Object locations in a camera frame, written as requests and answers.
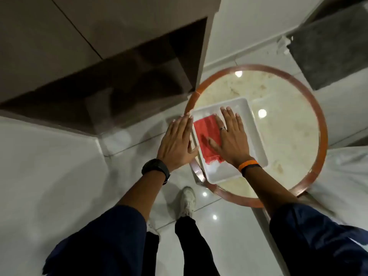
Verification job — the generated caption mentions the person's right forearm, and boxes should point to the person's right forearm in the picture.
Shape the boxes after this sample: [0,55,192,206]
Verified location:
[244,167,300,217]

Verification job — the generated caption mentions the brown wooden cabinet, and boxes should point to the brown wooden cabinet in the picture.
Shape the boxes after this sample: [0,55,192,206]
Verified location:
[0,0,222,138]

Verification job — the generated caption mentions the white sneaker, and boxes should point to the white sneaker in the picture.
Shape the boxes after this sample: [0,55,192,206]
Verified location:
[178,186,197,219]

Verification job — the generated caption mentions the white rectangular tray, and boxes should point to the white rectangular tray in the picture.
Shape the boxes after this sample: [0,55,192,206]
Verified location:
[190,97,269,184]

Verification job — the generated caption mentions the orange wristband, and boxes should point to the orange wristband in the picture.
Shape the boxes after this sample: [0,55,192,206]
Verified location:
[237,160,259,173]

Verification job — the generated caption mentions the black wristwatch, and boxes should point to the black wristwatch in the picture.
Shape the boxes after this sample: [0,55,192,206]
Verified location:
[141,159,171,186]

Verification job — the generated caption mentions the red cloth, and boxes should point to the red cloth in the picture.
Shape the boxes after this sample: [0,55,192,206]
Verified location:
[193,113,226,165]

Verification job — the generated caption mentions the black trousers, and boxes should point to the black trousers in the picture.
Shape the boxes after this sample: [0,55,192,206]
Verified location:
[142,216,221,276]

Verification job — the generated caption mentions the white fabric cover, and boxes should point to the white fabric cover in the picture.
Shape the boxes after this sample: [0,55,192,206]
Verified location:
[308,146,368,227]

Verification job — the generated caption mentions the round marble table copper rim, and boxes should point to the round marble table copper rim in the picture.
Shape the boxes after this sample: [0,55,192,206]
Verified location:
[184,64,328,209]

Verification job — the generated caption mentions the person's right hand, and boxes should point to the person's right hand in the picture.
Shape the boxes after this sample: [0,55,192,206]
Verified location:
[208,106,255,168]

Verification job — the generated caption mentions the grey rug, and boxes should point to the grey rug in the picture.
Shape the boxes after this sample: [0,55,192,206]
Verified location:
[287,0,368,91]

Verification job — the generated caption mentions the person's left forearm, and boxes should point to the person's left forearm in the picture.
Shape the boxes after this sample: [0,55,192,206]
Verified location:
[117,167,171,222]

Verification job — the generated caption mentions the navy blue shirt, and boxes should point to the navy blue shirt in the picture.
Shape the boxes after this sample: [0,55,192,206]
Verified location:
[43,202,368,276]

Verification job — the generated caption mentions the person's left hand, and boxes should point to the person's left hand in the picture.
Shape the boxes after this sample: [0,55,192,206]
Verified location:
[157,113,200,172]

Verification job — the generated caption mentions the crumpled white paper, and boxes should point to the crumpled white paper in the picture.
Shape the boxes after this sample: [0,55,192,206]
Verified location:
[276,35,294,56]

